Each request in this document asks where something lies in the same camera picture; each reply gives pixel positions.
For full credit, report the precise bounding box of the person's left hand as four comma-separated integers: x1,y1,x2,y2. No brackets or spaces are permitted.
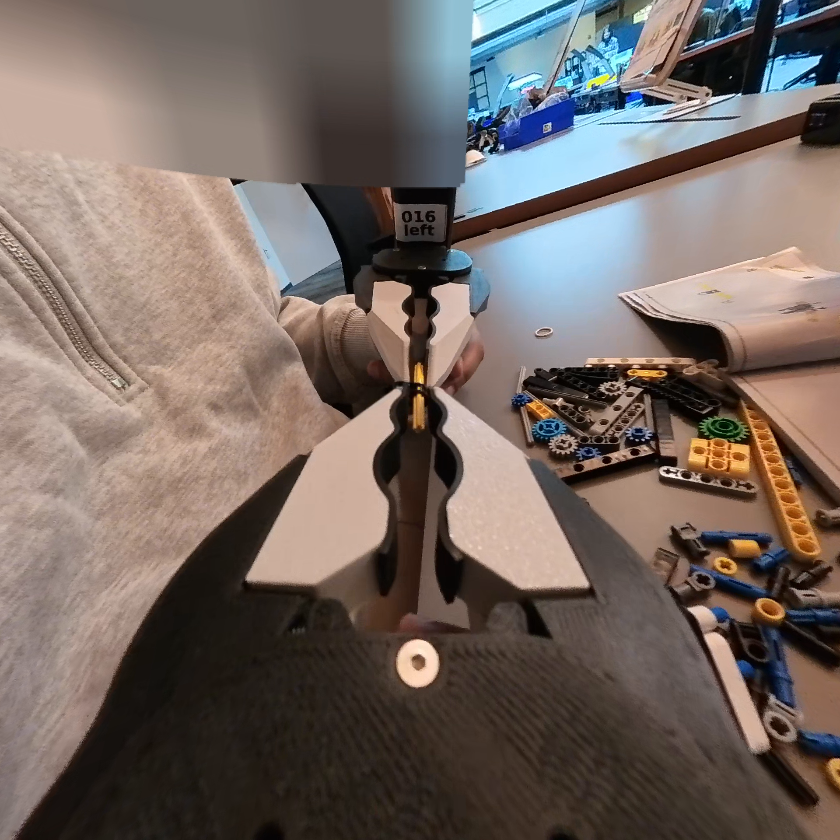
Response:
448,326,487,396

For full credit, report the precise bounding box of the black chair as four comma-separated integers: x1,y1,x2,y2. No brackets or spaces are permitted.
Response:
301,184,396,298

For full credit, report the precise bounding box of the thin cardboard strip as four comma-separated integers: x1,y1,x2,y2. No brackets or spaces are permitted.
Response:
543,0,588,89

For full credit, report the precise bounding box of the blue bin of parts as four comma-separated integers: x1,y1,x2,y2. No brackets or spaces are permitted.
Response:
497,98,577,152

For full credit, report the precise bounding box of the grey printed flat sheet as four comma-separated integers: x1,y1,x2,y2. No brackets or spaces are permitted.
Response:
727,367,840,488

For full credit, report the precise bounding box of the lego instruction booklet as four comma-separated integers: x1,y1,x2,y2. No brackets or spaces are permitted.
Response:
619,246,840,376

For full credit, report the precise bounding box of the person's left forearm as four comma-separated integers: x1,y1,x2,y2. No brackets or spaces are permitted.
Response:
276,292,380,421

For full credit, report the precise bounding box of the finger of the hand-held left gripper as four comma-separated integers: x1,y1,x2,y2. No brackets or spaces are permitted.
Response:
365,281,418,388
420,281,477,395

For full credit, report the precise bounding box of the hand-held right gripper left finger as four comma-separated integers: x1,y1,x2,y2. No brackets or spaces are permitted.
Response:
245,387,421,611

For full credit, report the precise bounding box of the person's grey sweatshirt torso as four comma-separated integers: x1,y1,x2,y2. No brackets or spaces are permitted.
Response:
0,147,368,840

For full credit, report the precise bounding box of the black metal post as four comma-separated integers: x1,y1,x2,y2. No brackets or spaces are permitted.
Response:
740,0,783,98

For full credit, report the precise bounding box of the pile of loose lego parts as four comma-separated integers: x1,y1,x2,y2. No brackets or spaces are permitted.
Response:
511,356,840,809

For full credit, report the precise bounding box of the brown cardboard panel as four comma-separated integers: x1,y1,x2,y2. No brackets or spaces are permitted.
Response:
619,0,715,106

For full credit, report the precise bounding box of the black device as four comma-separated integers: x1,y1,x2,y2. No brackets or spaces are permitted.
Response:
799,92,840,147

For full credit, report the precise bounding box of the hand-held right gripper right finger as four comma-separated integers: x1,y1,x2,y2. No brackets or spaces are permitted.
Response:
419,386,596,632

